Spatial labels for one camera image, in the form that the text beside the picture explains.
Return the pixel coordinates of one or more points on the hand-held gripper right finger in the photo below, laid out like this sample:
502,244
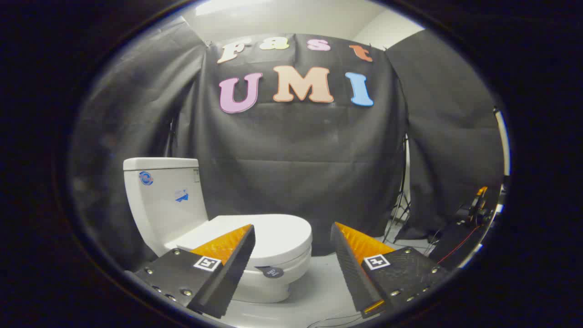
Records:
348,269

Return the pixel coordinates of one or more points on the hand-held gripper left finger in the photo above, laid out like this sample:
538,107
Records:
237,264

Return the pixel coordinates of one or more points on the black round lid tab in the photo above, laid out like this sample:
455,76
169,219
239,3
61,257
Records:
272,272

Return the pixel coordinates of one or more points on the white toilet lid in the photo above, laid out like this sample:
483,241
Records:
278,237

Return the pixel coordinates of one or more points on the white toilet bowl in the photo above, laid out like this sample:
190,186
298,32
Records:
264,289

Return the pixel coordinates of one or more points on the black backdrop cloth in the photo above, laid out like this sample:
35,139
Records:
296,159
451,136
132,114

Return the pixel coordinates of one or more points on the orange and black device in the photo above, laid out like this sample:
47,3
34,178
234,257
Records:
479,200

